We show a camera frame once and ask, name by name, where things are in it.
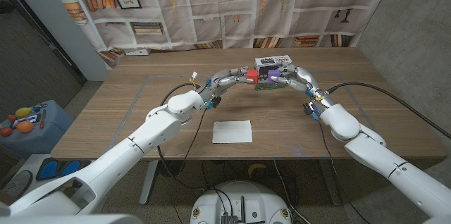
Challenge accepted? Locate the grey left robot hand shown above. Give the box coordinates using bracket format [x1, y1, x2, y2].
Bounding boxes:
[199, 66, 255, 104]

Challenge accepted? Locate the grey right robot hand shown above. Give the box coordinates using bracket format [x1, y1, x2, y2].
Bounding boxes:
[269, 63, 334, 108]

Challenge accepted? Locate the purple magnetic block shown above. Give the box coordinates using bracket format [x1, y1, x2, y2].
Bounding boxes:
[267, 69, 281, 84]

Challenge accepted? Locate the red magnetic block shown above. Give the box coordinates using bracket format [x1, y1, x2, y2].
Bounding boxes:
[246, 69, 259, 85]

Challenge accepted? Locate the Peanuts puzzle box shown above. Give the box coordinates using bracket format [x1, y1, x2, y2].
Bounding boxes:
[253, 54, 293, 92]

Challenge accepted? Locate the yellow toy ball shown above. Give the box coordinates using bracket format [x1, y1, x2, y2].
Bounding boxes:
[15, 106, 32, 118]

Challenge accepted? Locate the orange toy ball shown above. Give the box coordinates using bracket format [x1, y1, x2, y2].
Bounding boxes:
[16, 120, 35, 134]

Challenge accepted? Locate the white paper sheet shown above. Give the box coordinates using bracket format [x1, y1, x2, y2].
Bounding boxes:
[212, 120, 254, 144]

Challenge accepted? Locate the printed bookshelf backdrop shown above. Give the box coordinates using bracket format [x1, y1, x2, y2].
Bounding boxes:
[44, 0, 395, 69]

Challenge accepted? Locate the white power strip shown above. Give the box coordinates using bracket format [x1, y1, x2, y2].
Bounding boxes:
[123, 48, 152, 56]

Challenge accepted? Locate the yellow curved floor object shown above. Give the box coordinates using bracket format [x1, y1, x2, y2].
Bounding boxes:
[247, 163, 268, 178]

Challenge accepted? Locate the black round floor object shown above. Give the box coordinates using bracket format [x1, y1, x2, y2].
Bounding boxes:
[157, 160, 187, 178]

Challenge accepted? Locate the dark grey table leg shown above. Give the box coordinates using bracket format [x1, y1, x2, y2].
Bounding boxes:
[319, 159, 342, 206]

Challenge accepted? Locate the white robot torso base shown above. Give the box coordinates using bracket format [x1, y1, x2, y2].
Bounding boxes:
[189, 180, 292, 224]

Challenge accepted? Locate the light grey table leg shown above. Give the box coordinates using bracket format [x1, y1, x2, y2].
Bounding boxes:
[140, 160, 159, 206]

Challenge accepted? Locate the blue foot pedal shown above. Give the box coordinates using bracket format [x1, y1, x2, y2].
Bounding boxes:
[59, 160, 81, 181]
[36, 159, 59, 182]

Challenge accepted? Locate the blue grey stool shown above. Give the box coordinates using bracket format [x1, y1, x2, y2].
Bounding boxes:
[0, 99, 75, 158]

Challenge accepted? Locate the white robot chest edge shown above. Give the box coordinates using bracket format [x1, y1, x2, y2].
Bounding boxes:
[0, 213, 144, 224]

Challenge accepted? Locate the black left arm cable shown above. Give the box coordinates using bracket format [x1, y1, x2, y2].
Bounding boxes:
[156, 82, 214, 192]

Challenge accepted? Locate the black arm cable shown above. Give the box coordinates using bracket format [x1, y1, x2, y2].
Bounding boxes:
[323, 81, 451, 140]
[156, 82, 214, 192]

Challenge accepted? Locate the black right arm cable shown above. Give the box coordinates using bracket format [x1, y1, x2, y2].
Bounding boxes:
[323, 81, 451, 140]

